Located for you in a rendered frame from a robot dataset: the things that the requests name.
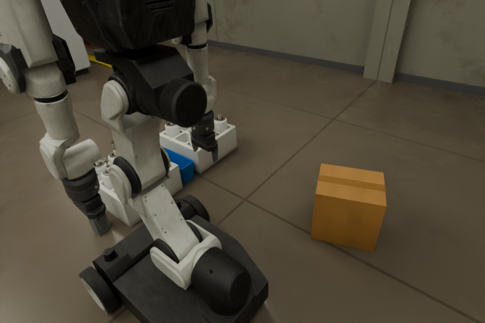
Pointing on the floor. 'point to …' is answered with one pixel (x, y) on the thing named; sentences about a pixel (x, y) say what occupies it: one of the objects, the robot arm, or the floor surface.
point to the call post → (99, 227)
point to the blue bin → (185, 166)
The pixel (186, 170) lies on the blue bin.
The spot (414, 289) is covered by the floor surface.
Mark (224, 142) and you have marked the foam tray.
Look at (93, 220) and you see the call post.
